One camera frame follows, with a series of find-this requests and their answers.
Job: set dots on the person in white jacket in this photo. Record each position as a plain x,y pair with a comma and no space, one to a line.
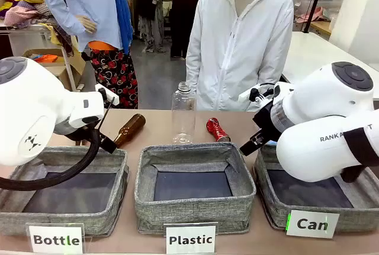
237,48

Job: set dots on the brown cardboard box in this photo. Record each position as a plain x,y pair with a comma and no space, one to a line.
69,71

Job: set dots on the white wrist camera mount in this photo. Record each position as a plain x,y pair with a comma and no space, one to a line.
110,96
251,95

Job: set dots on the mannequin blue shirt floral skirt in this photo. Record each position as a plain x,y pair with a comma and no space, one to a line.
89,0

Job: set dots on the clear plastic bottle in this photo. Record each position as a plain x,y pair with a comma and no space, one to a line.
183,113

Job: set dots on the pile of colourful clothes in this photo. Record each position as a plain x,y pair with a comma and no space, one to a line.
23,3

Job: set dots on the white sign reading Can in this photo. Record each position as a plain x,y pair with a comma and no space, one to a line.
312,224

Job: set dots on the grey fabric basket can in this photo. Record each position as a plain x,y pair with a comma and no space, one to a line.
358,216

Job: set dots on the black stand pole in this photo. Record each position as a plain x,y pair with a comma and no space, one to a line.
315,0

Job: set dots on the crushed red can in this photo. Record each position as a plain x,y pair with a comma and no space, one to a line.
217,129

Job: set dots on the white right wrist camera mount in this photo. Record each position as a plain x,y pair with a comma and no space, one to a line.
251,95

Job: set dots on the white sleeved right forearm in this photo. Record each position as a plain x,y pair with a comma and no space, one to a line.
194,77

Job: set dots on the orange cloth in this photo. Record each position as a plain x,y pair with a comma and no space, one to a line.
44,58

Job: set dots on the white sleeved left forearm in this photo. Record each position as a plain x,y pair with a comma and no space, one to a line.
281,56

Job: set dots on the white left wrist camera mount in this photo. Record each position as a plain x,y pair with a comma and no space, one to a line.
110,96

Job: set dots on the grey fabric basket plastic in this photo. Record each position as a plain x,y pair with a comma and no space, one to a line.
192,213

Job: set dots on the white sign reading Bottle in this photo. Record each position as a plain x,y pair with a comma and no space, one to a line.
56,239

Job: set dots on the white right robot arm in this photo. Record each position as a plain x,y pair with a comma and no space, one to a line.
322,113

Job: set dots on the brown glass bottle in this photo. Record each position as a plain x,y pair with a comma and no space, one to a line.
130,129

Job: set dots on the pink cloth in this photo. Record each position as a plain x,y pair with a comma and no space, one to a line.
314,14

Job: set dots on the white sign reading Plastic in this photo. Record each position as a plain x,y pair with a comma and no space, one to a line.
191,239

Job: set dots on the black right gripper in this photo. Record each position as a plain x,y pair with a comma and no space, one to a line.
265,117

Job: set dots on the grey fabric basket bottle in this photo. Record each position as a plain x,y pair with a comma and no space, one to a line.
89,222

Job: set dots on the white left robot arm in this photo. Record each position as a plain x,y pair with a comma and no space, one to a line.
32,110

